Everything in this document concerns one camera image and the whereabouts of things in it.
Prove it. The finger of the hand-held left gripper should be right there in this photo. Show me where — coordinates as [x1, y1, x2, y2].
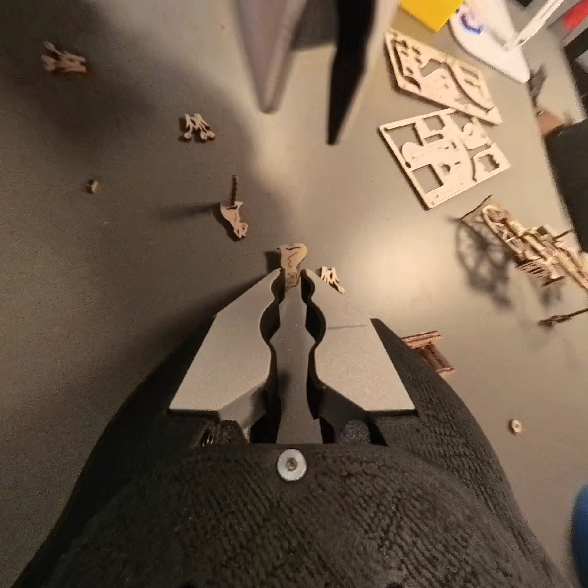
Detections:
[327, 0, 377, 146]
[233, 0, 308, 115]

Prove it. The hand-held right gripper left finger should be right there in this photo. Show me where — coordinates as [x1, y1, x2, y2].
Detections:
[168, 268, 282, 444]

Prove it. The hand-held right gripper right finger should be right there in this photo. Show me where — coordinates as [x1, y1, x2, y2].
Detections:
[301, 269, 418, 435]

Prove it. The wooden chicken cutout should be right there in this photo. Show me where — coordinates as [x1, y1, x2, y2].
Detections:
[220, 200, 250, 239]
[276, 243, 308, 291]

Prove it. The wooden parts sheet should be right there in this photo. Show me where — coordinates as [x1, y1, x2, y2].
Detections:
[385, 28, 503, 126]
[379, 109, 511, 210]

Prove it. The wooden cart model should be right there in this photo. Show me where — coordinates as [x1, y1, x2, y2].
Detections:
[459, 197, 588, 292]

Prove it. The yellow plastic bin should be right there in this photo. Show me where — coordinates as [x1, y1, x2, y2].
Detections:
[399, 0, 466, 32]

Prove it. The dark wooden stick part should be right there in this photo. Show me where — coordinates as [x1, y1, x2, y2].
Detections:
[538, 307, 588, 328]

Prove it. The red object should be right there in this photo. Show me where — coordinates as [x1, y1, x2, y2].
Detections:
[561, 0, 588, 33]

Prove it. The black equipment case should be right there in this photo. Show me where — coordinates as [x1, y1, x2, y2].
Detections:
[544, 120, 588, 252]

